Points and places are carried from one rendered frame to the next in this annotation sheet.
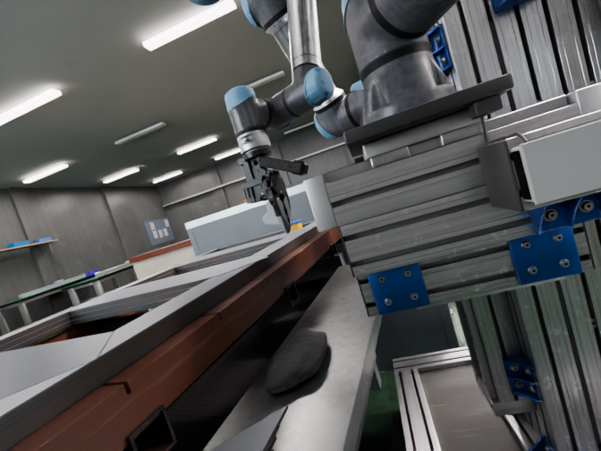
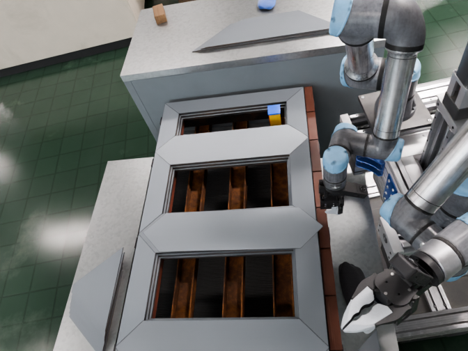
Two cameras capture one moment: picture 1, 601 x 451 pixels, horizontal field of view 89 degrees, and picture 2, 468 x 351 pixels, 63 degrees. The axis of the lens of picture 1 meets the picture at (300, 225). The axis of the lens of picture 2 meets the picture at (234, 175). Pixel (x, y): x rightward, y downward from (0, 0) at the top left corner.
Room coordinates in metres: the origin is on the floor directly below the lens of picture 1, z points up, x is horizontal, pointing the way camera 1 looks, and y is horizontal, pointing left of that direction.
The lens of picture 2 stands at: (0.13, 0.41, 2.20)
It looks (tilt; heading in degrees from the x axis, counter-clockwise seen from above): 53 degrees down; 355
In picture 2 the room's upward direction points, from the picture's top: 19 degrees counter-clockwise
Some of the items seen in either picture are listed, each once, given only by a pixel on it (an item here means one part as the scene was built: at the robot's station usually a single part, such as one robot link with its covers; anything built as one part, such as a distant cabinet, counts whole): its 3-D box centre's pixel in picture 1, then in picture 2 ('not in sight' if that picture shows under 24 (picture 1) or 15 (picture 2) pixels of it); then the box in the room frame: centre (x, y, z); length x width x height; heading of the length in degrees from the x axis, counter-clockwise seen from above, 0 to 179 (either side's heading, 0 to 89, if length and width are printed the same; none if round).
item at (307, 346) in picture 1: (299, 354); (354, 285); (0.55, 0.07, 0.69); 0.20 x 0.10 x 0.03; 163
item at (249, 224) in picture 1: (309, 287); (260, 130); (1.64, 0.05, 0.50); 1.30 x 0.04 x 1.01; 68
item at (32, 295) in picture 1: (67, 297); not in sight; (7.37, 5.88, 0.46); 2.55 x 1.01 x 0.92; 167
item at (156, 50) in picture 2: (298, 191); (246, 26); (1.90, -0.05, 1.03); 1.30 x 0.60 x 0.04; 68
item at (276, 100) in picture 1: (277, 112); (347, 141); (0.83, -0.03, 1.21); 0.11 x 0.11 x 0.08; 49
